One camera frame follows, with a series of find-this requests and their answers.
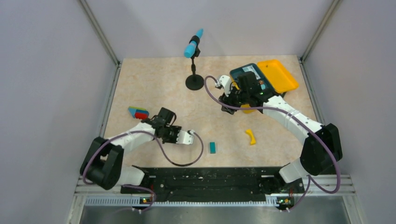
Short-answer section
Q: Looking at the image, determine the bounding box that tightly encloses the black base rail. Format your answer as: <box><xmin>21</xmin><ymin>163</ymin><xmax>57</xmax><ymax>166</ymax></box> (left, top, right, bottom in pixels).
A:
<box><xmin>120</xmin><ymin>167</ymin><xmax>338</xmax><ymax>205</ymax></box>

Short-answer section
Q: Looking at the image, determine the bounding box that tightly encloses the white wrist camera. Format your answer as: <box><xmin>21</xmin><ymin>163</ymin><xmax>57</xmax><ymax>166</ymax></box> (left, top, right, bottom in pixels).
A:
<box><xmin>215</xmin><ymin>75</ymin><xmax>232</xmax><ymax>97</ymax></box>
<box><xmin>176</xmin><ymin>130</ymin><xmax>195</xmax><ymax>145</ymax></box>

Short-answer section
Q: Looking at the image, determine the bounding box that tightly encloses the teal divided tray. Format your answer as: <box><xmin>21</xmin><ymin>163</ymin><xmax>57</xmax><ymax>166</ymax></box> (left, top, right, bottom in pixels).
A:
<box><xmin>229</xmin><ymin>63</ymin><xmax>275</xmax><ymax>91</ymax></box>

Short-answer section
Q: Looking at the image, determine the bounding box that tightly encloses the white teal label packet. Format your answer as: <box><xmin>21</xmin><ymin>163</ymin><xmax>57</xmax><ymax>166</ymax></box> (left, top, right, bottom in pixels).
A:
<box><xmin>242</xmin><ymin>65</ymin><xmax>257</xmax><ymax>74</ymax></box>

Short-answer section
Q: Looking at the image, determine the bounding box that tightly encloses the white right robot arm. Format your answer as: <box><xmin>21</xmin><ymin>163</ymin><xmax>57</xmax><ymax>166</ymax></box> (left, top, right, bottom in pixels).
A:
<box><xmin>216</xmin><ymin>72</ymin><xmax>343</xmax><ymax>192</ymax></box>

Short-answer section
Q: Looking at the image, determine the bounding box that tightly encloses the blue microphone on stand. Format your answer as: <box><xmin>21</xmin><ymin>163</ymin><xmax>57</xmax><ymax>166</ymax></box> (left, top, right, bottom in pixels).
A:
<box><xmin>184</xmin><ymin>28</ymin><xmax>204</xmax><ymax>91</ymax></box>

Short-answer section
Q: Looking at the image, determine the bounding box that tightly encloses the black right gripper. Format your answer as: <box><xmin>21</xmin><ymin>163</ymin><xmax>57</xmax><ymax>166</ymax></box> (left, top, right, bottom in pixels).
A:
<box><xmin>219</xmin><ymin>84</ymin><xmax>250</xmax><ymax>114</ymax></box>

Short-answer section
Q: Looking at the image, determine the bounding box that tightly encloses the colourful toy brick block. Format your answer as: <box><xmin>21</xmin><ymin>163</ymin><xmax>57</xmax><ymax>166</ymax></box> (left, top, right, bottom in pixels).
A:
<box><xmin>128</xmin><ymin>106</ymin><xmax>149</xmax><ymax>120</ymax></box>

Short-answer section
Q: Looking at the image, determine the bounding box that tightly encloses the teal rectangular block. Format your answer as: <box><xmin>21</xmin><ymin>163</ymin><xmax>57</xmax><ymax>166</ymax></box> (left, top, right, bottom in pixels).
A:
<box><xmin>209</xmin><ymin>142</ymin><xmax>216</xmax><ymax>154</ymax></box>

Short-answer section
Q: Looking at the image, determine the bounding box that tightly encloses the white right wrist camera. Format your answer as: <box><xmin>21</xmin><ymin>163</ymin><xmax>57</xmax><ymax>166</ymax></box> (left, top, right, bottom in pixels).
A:
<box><xmin>215</xmin><ymin>75</ymin><xmax>232</xmax><ymax>97</ymax></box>

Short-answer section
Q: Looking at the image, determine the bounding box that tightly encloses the yellow curved plastic piece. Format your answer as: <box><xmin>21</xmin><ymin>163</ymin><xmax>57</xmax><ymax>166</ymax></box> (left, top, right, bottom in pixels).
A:
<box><xmin>245</xmin><ymin>129</ymin><xmax>256</xmax><ymax>146</ymax></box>

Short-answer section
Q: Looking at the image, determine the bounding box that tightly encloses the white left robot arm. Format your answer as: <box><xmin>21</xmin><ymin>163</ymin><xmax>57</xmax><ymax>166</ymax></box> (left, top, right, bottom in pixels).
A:
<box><xmin>80</xmin><ymin>107</ymin><xmax>181</xmax><ymax>193</ymax></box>

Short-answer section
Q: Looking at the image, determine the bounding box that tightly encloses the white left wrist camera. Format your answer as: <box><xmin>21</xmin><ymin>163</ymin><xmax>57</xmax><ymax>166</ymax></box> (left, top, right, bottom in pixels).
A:
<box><xmin>176</xmin><ymin>130</ymin><xmax>195</xmax><ymax>145</ymax></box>

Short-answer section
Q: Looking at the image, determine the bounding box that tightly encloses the yellow medicine kit box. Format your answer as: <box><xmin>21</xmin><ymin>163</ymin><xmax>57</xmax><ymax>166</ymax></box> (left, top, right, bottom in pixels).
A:
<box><xmin>241</xmin><ymin>60</ymin><xmax>299</xmax><ymax>113</ymax></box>

